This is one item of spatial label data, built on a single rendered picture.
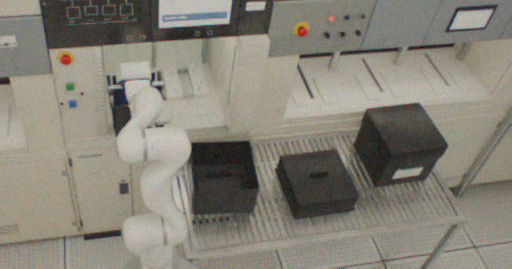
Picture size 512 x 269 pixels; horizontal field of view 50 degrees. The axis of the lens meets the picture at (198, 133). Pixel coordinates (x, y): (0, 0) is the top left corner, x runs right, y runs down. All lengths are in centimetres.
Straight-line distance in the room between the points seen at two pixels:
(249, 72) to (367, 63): 100
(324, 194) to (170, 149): 102
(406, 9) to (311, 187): 86
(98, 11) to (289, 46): 82
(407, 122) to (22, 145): 177
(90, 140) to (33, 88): 41
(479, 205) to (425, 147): 139
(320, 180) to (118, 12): 115
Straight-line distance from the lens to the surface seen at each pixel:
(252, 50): 228
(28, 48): 220
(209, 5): 215
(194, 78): 281
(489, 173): 390
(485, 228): 385
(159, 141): 163
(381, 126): 262
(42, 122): 249
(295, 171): 252
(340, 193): 250
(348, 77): 304
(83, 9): 210
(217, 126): 263
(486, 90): 331
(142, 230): 189
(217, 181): 253
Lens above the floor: 277
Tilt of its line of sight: 48 degrees down
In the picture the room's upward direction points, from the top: 5 degrees clockwise
